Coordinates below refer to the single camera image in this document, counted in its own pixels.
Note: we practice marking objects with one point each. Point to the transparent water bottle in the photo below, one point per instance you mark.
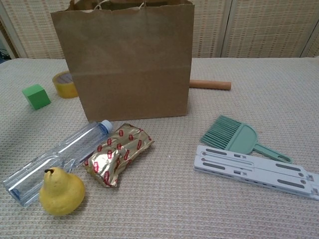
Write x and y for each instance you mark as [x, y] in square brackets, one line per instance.
[69, 147]

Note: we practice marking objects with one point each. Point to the yellow pear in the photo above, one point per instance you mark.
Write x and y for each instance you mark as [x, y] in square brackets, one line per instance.
[62, 191]

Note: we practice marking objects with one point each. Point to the wooden rolling stick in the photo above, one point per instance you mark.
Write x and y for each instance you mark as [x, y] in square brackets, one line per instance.
[210, 84]

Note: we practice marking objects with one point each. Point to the brown paper bag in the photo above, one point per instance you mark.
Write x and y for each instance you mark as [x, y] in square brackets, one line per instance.
[124, 74]

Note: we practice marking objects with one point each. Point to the woven folding screen panel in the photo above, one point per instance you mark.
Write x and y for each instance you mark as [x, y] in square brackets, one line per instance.
[269, 27]
[314, 47]
[32, 32]
[209, 30]

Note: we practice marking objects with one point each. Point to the white folding stand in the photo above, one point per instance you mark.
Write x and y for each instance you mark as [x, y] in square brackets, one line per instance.
[249, 166]

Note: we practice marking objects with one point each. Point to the gold red snack packet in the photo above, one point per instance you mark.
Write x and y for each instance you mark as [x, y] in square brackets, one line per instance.
[117, 154]

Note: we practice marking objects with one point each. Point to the teal hand brush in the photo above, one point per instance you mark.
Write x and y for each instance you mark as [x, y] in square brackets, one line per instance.
[239, 137]

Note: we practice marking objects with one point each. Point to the green cube block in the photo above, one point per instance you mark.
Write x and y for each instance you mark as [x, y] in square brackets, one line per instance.
[37, 97]

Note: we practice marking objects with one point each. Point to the beige woven table cloth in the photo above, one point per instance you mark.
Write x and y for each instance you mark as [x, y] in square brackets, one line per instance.
[174, 211]

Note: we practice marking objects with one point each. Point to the yellowish tape roll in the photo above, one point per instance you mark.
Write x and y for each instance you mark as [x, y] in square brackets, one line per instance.
[63, 85]

